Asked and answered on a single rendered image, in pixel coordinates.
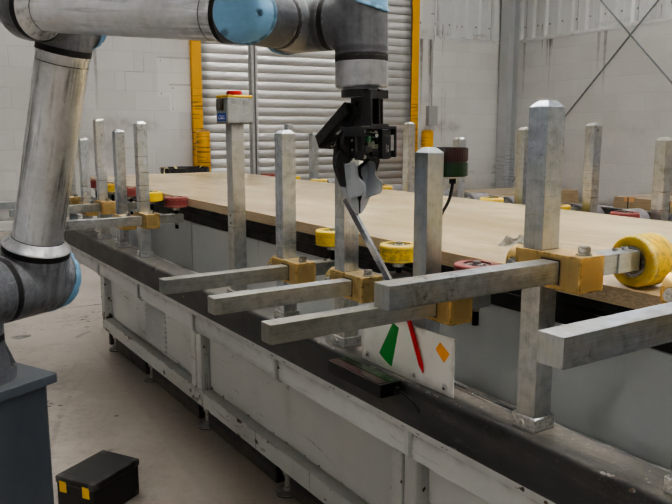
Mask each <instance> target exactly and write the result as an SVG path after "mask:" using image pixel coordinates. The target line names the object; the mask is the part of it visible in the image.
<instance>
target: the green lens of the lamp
mask: <svg viewBox="0 0 672 504"><path fill-rule="evenodd" d="M443 176H468V162H467V163H444V174H443Z"/></svg>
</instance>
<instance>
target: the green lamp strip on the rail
mask: <svg viewBox="0 0 672 504"><path fill-rule="evenodd" d="M339 359H341V360H343V361H345V362H347V363H349V364H352V365H354V366H356V367H358V368H360V369H362V370H364V371H366V372H368V373H371V374H373V375H375V376H377V377H379V378H381V379H383V380H385V381H387V382H392V381H397V379H394V378H392V377H390V376H388V375H386V374H384V373H382V372H379V371H377V370H375V369H373V368H371V367H369V366H366V365H364V364H362V363H360V362H358V361H355V360H353V359H351V358H349V357H342V358H339Z"/></svg>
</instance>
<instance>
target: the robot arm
mask: <svg viewBox="0 0 672 504"><path fill-rule="evenodd" d="M388 13H389V9H388V0H0V21H1V23H2V24H3V26H4V27H5V28H6V29H7V30H8V31H9V32H10V33H11V34H13V35H14V36H16V37H18V38H21V39H24V40H29V41H35V44H34V49H35V55H34V63H33V71H32V79H31V87H30V95H29V102H28V110H27V118H26V126H25V134H24V142H23V150H22V158H21V166H20V174H19V182H18V190H17V198H16V206H15V214H14V222H13V230H12V233H10V234H9V235H7V236H6V237H4V238H3V239H2V242H1V249H0V386H2V385H4V384H6V383H9V382H10V381H12V380H13V379H15V378H16V376H17V374H18V373H17V364H16V362H15V360H14V358H13V356H12V354H11V352H10V350H9V348H8V346H7V344H6V342H5V334H4V324H5V323H9V322H12V321H16V320H20V319H24V318H27V317H31V316H35V315H39V314H42V313H46V312H52V311H55V310H57V309H59V308H61V307H64V306H66V305H68V304H70V303H71V302H72V301H73V300H74V299H75V298H76V296H77V294H78V292H79V290H80V289H79V287H80V286H81V280H82V276H81V269H80V265H79V262H78V261H77V260H75V258H74V257H75V256H74V254H73V253H72V252H71V247H70V246H69V245H68V243H67V242H66V241H65V240H64V233H65V226H66V219H67V212H68V206H69V199H70V192H71V185H72V179H73V172H74V165H75V158H76V151H77V145H78V138H79V131H80V124H81V118H82V111H83V104H84V97H85V90H86V84H87V77H88V70H89V63H90V61H91V59H92V52H93V49H96V48H98V47H100V46H101V43H103V42H104V41H105V39H106V36H122V37H141V38H160V39H178V40H197V41H216V42H219V43H225V44H241V45H255V46H261V47H267V48H268V49H269V50H270V51H272V52H274V53H276V54H282V55H292V54H295V53H307V52H320V51H332V50H335V87H336V88H339V89H343V90H341V98H351V103H348V102H344V103H343V104H342V105H341V107H340V108H339V109H338V110H337V111H336V112H335V114H334V115H333V116H332V117H331V118H330V119H329V121H328V122H327V123H326V124H325V125H324V126H323V128H322V129H321V130H320V131H319V132H318V133H317V135H316V136H315V137H316V141H317V144H318V147H319V148H326V149H333V169H334V172H335V175H336V177H337V180H338V183H339V185H340V187H341V188H342V191H343V193H344V196H345V198H346V199H347V201H348V203H349V205H350V206H351V208H352V209H353V211H354V212H355V213H356V214H362V212H363V210H364V209H365V207H366V205H367V203H368V201H369V198H370V197H371V196H374V195H377V194H380V193H381V192H382V190H383V183H382V181H381V180H380V179H379V178H377V176H376V171H377V169H378V166H379V162H380V159H389V158H391V157H397V126H389V125H388V124H383V99H388V90H383V89H380V88H386V87H387V86H388ZM391 135H394V151H393V150H391ZM353 158H355V160H360V161H363V162H362V163H361V164H360V165H359V166H357V164H356V162H354V161H352V160H353ZM350 161H352V162H350Z"/></svg>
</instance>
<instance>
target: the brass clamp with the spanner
mask: <svg viewBox="0 0 672 504"><path fill-rule="evenodd" d="M472 308H473V298H467V299H461V300H455V301H449V302H443V303H437V304H436V316H432V317H427V319H430V320H433V321H436V322H439V323H442V324H445V325H448V326H453V325H458V324H464V323H469V322H472Z"/></svg>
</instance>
